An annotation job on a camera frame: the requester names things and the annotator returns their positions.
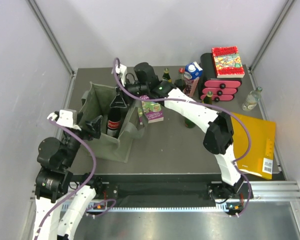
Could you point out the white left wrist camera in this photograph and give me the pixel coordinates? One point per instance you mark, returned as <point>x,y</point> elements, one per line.
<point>65,118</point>

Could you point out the black pink drawer unit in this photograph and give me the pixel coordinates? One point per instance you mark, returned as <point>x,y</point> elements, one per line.
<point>223,89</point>

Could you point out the purple treehouse book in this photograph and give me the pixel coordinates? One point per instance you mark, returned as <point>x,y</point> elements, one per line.
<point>152,111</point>

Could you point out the blue juice carton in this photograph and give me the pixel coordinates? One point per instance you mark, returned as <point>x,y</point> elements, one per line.
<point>192,74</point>

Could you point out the yellow folder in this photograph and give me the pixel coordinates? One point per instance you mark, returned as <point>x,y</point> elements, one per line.
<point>260,159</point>

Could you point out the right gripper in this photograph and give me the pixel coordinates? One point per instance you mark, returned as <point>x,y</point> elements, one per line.
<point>118,101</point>

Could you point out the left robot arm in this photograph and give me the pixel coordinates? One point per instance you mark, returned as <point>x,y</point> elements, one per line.
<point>58,212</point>

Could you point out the aluminium frame rail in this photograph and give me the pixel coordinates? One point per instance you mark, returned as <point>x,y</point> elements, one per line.
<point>255,191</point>

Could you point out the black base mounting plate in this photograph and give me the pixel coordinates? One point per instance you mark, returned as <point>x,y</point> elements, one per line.
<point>161,190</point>

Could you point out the red comic book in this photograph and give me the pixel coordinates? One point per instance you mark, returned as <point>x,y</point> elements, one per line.
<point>227,62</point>

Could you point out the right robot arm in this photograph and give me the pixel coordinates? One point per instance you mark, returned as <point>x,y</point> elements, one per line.
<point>215,122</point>

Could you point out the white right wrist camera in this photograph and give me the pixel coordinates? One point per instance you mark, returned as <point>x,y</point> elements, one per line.
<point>121,70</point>

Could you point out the green canvas bag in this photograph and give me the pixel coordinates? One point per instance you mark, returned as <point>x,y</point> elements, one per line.
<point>97,102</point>

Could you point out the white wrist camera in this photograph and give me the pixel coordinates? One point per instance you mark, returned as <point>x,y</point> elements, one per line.
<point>121,70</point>
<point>65,118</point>

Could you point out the cola bottle red cap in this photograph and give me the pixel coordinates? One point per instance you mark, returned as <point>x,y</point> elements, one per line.
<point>180,81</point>
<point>113,122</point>

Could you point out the clear green-cap bottle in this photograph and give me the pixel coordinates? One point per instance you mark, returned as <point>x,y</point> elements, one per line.
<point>252,99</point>

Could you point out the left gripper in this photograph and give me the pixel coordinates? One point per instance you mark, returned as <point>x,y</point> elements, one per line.
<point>95,129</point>

